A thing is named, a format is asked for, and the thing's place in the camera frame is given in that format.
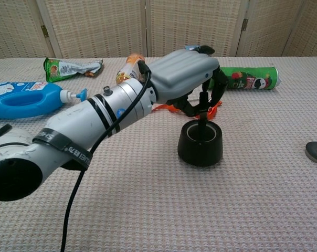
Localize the green crumpled snack bag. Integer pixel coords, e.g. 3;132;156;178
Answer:
43;57;104;83

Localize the green chips can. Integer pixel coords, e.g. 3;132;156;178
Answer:
207;66;282;91

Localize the black round pot with handle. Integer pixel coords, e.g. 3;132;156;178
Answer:
177;91;224;166

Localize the woven folding screen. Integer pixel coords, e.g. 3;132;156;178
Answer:
0;0;317;61

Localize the beige woven table cloth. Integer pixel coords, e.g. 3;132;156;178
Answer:
0;56;317;252

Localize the orange drink bottle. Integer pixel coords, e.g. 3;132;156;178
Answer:
115;53;146;85

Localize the blue pump detergent bottle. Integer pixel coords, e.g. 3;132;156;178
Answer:
0;81;88;120

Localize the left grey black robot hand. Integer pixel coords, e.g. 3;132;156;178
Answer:
147;45;230;118

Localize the orange lanyard with badge holder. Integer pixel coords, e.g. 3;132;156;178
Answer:
152;99;224;119

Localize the small black round disc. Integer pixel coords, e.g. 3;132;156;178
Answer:
305;141;317;165

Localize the black velcro arm strap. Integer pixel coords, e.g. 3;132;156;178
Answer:
32;128;93;171

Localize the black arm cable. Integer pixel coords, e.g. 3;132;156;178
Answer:
60;60;153;252

